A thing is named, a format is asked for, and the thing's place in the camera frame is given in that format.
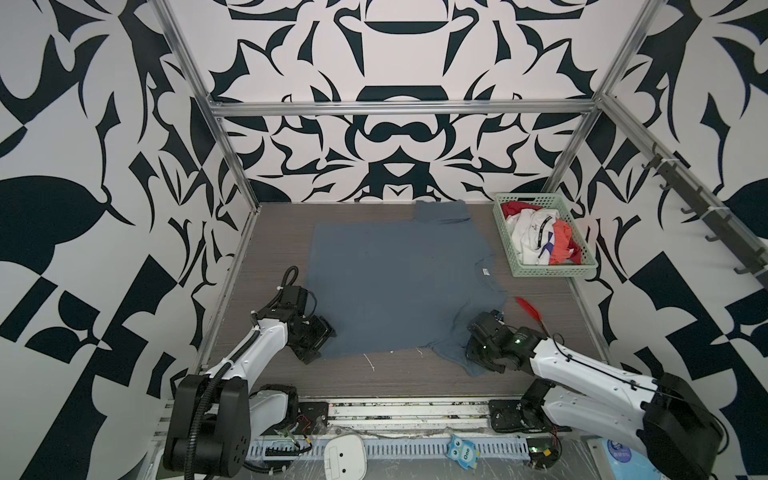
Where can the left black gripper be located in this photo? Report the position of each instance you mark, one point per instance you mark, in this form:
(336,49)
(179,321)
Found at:
(322,330)

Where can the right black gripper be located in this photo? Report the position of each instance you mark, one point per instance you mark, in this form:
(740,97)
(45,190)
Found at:
(470,345)

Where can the grey blue t shirt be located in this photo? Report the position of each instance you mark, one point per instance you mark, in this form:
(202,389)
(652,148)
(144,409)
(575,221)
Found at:
(402,285)

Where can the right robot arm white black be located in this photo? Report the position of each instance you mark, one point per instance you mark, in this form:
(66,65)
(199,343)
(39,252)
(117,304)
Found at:
(660,418)

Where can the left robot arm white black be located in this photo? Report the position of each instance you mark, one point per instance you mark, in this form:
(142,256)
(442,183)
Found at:
(232,380)

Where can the red pen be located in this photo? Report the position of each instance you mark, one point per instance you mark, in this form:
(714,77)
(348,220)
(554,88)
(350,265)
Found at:
(533,313)

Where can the blue owl toy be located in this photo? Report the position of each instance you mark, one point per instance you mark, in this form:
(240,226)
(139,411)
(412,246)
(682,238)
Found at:
(463,452)

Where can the red t shirt in basket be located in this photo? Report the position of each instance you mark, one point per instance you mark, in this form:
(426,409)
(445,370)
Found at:
(566,250)

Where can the white t shirt in basket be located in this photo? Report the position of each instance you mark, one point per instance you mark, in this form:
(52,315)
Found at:
(532,235)

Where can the white box device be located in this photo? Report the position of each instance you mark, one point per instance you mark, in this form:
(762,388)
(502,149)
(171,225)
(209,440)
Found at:
(345,458)

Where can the green plastic basket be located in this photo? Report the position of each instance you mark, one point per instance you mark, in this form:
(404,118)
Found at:
(588,264)

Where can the blue labelled box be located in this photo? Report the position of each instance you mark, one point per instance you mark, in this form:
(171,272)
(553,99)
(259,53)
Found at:
(615,461)

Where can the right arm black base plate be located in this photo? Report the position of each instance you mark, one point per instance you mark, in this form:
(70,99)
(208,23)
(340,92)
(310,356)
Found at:
(521,416)

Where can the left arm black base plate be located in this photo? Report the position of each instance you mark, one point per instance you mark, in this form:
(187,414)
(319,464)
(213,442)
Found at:
(311,418)

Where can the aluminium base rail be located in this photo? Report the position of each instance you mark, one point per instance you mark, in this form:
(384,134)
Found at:
(412,416)

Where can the horizontal aluminium frame bar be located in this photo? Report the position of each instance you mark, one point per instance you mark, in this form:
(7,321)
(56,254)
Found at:
(411,107)

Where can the black wall hook rack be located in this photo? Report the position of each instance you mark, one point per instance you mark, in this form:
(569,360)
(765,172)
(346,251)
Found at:
(700,203)

